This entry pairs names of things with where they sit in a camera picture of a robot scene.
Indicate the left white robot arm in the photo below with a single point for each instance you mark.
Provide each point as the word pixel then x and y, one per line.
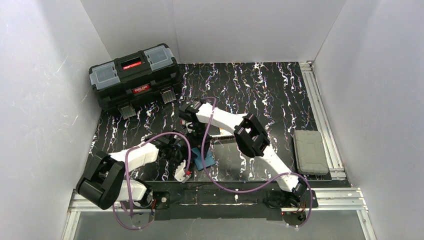
pixel 106 178

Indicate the grey flat case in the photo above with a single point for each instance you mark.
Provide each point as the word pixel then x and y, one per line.
pixel 310 153

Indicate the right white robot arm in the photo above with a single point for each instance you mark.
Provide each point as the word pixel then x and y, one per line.
pixel 252 140

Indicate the white plastic basket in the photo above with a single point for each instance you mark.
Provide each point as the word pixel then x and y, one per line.
pixel 225 138

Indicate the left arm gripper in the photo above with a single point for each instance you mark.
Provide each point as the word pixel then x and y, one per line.
pixel 178 154

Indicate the aluminium frame rail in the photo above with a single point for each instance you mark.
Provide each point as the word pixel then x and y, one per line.
pixel 333 199

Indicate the black red toolbox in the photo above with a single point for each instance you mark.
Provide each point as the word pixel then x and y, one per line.
pixel 122 86

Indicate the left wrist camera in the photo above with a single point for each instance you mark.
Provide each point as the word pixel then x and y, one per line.
pixel 180 174

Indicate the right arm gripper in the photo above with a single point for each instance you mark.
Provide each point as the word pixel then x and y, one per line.
pixel 195 129

